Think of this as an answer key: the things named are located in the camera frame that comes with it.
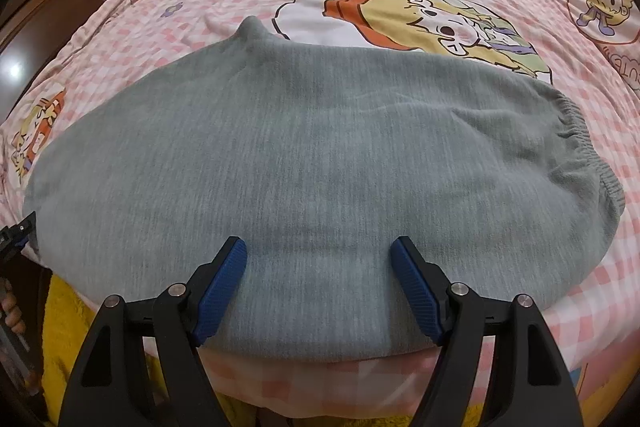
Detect grey pants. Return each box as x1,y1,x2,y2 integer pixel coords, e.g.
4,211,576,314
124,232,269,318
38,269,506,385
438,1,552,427
22,16,627,354

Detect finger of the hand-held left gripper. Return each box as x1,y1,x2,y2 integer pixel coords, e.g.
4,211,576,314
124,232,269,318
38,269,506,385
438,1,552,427
0,211,39,259

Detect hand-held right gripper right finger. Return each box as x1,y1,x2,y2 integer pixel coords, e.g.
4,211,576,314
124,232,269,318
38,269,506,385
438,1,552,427
391,236,585,427

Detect person's left hand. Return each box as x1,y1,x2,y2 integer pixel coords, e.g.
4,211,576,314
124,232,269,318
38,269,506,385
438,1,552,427
0,291,24,334

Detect orange printed bed sheet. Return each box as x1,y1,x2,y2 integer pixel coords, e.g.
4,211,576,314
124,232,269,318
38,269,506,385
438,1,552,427
565,347,608,427

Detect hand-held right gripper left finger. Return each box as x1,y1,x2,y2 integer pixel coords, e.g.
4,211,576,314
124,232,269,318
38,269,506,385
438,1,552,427
65,236,248,427

